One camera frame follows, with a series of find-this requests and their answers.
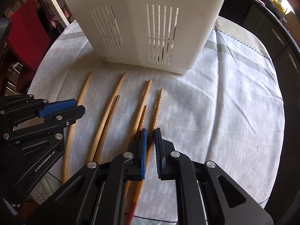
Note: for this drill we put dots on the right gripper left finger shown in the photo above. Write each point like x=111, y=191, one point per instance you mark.
x=142, y=154

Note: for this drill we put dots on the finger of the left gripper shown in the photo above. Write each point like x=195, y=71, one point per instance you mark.
x=51, y=108
x=59, y=120

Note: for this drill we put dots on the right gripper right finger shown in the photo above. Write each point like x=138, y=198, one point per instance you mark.
x=163, y=149

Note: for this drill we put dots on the light bamboo chopstick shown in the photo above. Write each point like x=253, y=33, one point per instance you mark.
x=106, y=129
x=99, y=132
x=71, y=133

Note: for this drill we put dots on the red-tipped chopstick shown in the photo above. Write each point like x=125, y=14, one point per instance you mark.
x=140, y=126

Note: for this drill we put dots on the ribbed wooden chopstick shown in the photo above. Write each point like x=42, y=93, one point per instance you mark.
x=157, y=110

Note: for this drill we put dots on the brown wooden chopstick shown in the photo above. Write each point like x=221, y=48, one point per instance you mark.
x=139, y=113

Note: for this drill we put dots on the white striped tablecloth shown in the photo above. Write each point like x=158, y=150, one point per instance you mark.
x=228, y=108

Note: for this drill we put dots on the red chair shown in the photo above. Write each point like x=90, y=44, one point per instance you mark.
x=28, y=41

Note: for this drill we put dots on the checkered hanging apron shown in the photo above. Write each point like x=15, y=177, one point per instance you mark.
x=57, y=12

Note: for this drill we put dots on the white plastic utensil holder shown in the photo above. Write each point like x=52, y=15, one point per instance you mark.
x=161, y=34

